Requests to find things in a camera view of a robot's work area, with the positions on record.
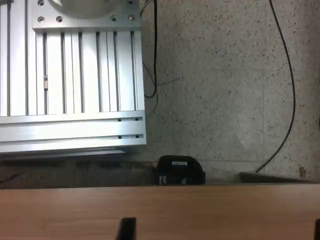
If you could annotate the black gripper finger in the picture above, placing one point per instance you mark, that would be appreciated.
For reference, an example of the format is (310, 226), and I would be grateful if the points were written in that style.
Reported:
(127, 228)
(317, 231)

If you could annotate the black power adapter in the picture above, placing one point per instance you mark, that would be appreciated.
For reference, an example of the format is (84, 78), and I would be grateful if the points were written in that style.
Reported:
(180, 172)

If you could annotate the aluminium profile robot stand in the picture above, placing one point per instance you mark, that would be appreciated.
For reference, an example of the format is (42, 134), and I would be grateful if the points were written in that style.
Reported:
(75, 75)

